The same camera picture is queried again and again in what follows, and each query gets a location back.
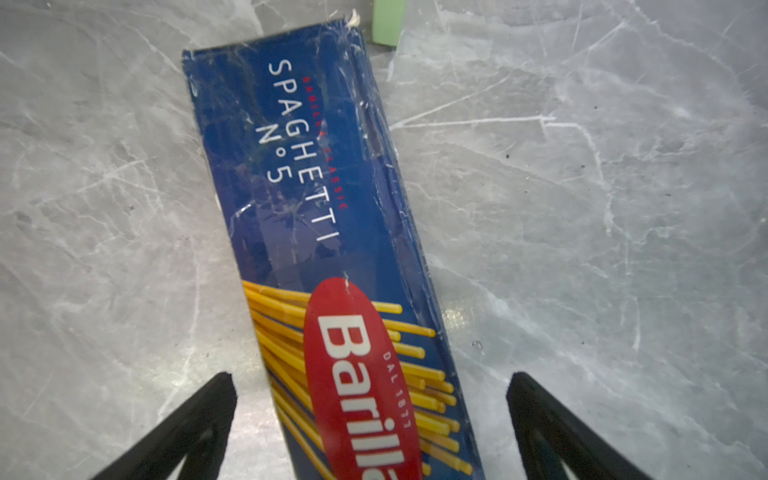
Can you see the blue Barilla spaghetti box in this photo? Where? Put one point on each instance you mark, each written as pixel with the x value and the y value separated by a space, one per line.
pixel 360 372

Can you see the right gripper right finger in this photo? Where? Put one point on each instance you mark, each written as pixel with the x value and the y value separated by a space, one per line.
pixel 554 443

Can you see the green two-tier shelf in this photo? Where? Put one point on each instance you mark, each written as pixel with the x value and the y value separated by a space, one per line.
pixel 387 21

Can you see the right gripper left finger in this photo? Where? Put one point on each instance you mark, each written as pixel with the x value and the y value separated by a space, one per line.
pixel 191 441

